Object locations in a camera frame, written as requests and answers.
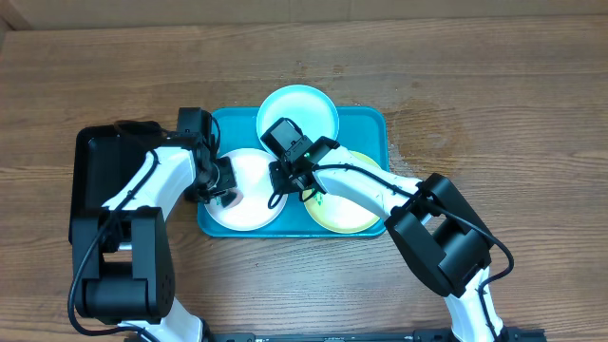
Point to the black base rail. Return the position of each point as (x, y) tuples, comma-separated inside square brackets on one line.
[(434, 335)]

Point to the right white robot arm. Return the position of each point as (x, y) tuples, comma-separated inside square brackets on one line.
[(441, 238)]

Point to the green rimmed yellow plate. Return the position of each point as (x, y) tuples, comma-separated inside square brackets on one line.
[(338, 214)]

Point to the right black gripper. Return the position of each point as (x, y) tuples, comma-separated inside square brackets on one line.
[(285, 174)]

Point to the teal plastic tray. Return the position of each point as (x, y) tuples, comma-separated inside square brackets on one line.
[(361, 129)]

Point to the black rectangular water tray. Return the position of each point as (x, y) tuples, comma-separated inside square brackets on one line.
[(106, 158)]

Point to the light blue plate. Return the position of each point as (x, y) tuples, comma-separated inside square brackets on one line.
[(308, 107)]

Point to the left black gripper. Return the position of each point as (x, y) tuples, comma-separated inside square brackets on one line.
[(224, 180)]

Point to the white plate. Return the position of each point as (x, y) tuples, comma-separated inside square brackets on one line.
[(249, 210)]

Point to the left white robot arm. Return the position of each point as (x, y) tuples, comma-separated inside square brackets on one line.
[(123, 276)]

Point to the black pink sponge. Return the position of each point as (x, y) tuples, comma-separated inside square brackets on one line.
[(230, 198)]

